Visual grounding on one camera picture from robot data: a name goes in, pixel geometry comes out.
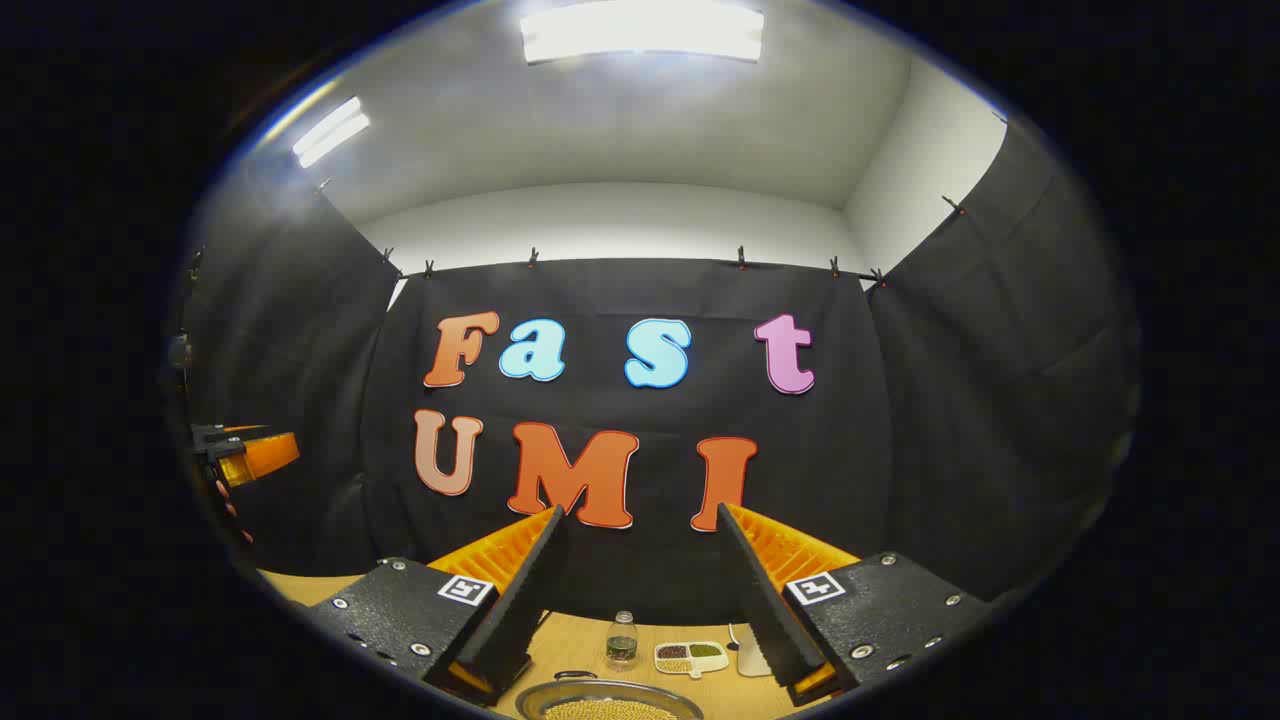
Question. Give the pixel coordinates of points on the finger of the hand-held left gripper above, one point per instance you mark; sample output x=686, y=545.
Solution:
x=260, y=458
x=245, y=429

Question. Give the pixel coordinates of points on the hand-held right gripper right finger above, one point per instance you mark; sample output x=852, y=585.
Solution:
x=765, y=600

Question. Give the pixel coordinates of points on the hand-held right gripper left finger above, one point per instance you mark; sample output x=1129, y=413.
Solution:
x=520, y=600

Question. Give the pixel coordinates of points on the white cylindrical appliance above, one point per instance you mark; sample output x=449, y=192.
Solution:
x=752, y=655

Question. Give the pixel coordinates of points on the white sectioned plate of beans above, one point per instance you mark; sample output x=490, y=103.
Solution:
x=690, y=658

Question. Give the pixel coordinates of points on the clear plastic water bottle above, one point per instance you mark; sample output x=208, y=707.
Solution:
x=621, y=640

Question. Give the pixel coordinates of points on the large ceiling light panel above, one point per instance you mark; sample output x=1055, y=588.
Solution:
x=640, y=30

